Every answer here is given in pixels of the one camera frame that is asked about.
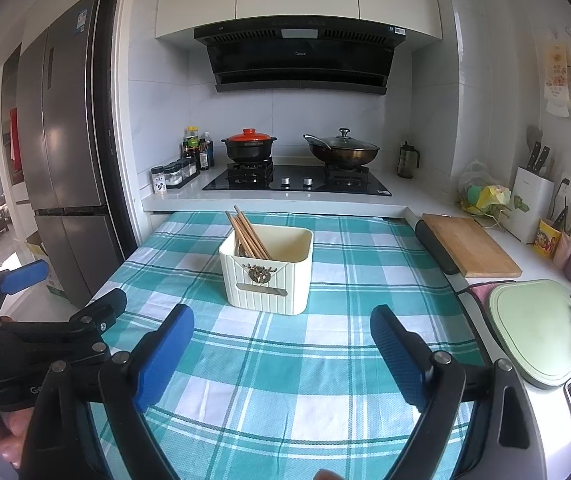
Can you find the glass french press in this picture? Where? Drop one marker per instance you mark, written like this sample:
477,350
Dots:
406,160

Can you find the yellow printed cup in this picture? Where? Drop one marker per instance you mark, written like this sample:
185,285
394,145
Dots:
548,240

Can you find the hanging printed towel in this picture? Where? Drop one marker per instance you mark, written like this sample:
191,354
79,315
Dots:
559,80

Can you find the grey refrigerator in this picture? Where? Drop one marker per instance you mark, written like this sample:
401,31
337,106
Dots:
65,135

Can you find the wok with glass lid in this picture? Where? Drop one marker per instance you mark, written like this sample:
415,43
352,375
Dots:
343,152

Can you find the black range hood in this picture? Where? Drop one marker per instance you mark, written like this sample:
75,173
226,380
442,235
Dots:
300,60

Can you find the teal plaid tablecloth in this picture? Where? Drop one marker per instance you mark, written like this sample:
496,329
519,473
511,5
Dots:
290,360

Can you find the black lid spice jar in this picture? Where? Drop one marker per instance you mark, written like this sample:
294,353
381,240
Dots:
158,181

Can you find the person's right hand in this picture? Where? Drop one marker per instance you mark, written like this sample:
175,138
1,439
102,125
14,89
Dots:
330,475

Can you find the pink cup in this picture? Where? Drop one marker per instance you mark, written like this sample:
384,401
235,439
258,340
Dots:
564,251

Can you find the rack of spice jars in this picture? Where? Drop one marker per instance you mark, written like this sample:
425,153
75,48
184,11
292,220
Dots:
181,172

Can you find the dark sauce bottle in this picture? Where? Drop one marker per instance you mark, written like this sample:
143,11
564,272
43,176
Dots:
206,152
185,150

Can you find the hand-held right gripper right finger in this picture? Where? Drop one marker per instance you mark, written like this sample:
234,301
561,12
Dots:
400,355

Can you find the set of wooden chopsticks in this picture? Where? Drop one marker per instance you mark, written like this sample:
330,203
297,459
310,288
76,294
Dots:
248,237

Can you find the wall socket with plug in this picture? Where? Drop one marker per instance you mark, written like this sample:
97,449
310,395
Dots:
565,185

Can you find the dark door frame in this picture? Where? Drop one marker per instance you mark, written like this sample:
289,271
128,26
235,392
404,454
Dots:
100,110

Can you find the black clay pot red lid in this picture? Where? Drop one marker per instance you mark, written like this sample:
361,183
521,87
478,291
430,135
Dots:
249,145

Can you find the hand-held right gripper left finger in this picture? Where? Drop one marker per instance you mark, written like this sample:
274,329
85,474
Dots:
163,360

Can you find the green cutting board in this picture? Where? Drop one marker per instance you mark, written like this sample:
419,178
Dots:
535,330

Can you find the pink cloth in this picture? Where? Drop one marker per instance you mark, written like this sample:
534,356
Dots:
480,291

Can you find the white knife block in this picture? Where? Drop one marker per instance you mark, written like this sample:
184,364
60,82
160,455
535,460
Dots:
530,205

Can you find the yellow cap oil bottle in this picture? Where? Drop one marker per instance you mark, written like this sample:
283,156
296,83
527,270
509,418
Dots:
193,142

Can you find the black glass gas stove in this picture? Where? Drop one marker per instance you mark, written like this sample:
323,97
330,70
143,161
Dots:
295,181

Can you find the cream ribbed utensil box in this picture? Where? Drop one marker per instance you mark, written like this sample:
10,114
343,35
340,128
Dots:
270,280

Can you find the wooden cutting board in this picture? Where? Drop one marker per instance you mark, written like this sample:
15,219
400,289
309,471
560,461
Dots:
470,247

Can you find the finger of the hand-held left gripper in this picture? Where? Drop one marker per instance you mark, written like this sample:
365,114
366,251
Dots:
25,277
100,310

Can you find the red hanging decoration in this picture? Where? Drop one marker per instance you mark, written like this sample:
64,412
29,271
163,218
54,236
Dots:
13,140

